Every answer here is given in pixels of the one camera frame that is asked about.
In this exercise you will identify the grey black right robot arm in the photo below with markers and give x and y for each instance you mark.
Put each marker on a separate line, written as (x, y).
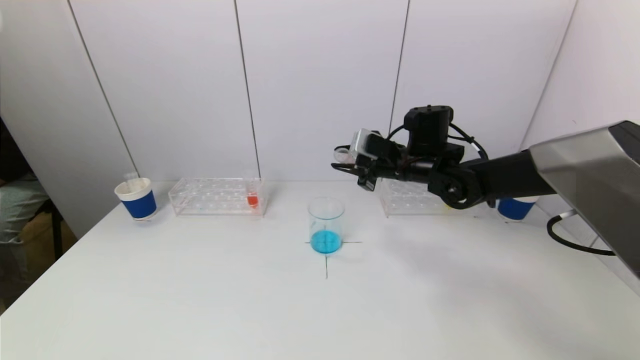
(575, 175)

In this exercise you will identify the clear acrylic test tube rack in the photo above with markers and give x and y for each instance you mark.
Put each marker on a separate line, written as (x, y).
(215, 200)
(405, 200)

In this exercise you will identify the blue pigment test tube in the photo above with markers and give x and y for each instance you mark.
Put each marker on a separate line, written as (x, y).
(132, 181)

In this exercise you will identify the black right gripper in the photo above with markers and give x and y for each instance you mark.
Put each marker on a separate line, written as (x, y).
(367, 176)

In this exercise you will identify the clear glass beaker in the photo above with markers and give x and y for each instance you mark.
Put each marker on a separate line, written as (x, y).
(326, 242)

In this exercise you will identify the blue white paper cup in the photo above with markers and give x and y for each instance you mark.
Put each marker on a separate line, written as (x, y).
(515, 209)
(141, 205)

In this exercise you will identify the red pigment tube white label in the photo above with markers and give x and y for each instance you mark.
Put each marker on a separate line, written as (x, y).
(342, 154)

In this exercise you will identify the grey trouser leg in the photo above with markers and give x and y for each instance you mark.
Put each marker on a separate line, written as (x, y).
(20, 205)

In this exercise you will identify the red pigment test tube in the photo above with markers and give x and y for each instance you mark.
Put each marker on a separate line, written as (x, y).
(252, 201)

